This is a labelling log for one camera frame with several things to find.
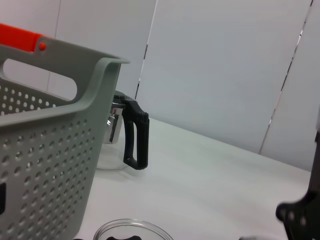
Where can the grey-green perforated storage bin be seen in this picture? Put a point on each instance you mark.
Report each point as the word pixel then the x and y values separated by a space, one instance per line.
pixel 50 162

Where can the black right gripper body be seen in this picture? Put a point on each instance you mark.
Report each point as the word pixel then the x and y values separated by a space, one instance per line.
pixel 314 162

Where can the glass teacup black holder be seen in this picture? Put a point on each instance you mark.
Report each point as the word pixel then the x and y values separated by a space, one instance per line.
pixel 125 238

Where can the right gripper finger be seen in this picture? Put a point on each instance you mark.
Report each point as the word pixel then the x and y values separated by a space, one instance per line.
pixel 300 225

